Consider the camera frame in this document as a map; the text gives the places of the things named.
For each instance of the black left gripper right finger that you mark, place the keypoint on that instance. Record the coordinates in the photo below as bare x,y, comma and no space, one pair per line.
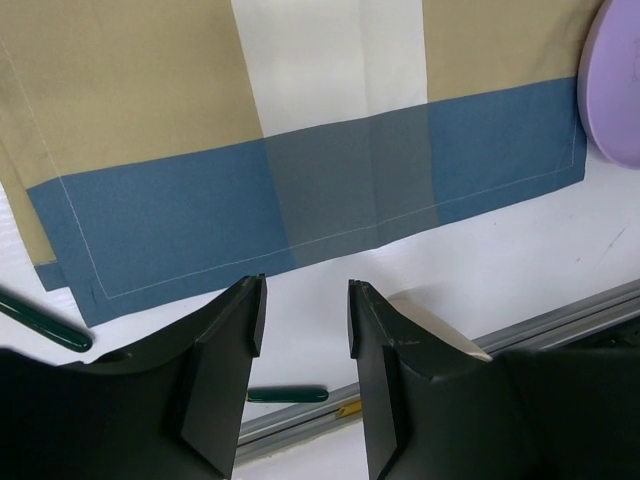
475,410

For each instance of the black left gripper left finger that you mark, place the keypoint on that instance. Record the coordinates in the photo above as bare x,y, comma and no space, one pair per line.
168,406

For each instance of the blue beige checked cloth napkin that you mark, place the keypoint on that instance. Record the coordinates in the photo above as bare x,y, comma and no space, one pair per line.
157,150

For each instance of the purple plastic plate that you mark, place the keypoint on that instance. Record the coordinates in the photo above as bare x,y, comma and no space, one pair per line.
608,82

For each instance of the gold knife green handle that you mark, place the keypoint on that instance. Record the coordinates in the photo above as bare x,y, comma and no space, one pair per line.
263,400

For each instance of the gold fork green handle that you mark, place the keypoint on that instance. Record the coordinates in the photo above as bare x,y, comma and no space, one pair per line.
44,323

